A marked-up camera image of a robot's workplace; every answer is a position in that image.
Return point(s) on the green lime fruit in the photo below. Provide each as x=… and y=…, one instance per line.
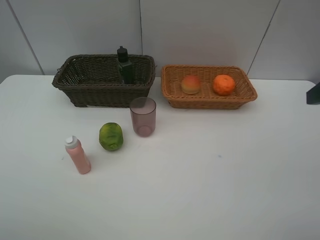
x=111, y=136

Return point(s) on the translucent purple plastic cup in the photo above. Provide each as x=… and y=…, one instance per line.
x=143, y=116

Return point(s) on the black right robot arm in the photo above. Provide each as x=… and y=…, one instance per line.
x=313, y=95

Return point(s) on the red yellow peach fruit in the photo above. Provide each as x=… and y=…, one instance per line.
x=191, y=84

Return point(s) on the light orange wicker basket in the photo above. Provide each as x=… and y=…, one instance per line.
x=173, y=74

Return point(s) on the dark green pump bottle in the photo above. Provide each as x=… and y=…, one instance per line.
x=124, y=66

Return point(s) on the pink bottle white cap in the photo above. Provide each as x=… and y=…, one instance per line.
x=76, y=152

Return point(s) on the dark brown wicker basket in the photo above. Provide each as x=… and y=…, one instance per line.
x=93, y=80

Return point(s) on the orange mandarin fruit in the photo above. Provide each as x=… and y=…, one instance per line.
x=223, y=85

